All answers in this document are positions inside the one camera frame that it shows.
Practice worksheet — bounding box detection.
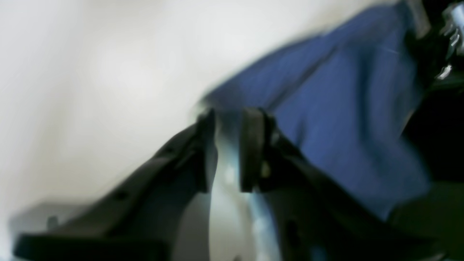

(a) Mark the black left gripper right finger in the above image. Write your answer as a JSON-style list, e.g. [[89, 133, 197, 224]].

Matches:
[[239, 108, 447, 261]]

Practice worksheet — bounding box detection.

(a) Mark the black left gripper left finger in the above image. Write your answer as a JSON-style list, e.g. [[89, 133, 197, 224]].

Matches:
[[13, 110, 218, 261]]

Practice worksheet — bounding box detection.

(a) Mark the dark blue t-shirt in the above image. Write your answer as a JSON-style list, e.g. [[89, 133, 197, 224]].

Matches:
[[203, 1, 431, 221]]

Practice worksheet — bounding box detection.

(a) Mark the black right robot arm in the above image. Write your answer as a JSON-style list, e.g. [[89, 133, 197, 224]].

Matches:
[[405, 0, 464, 182]]

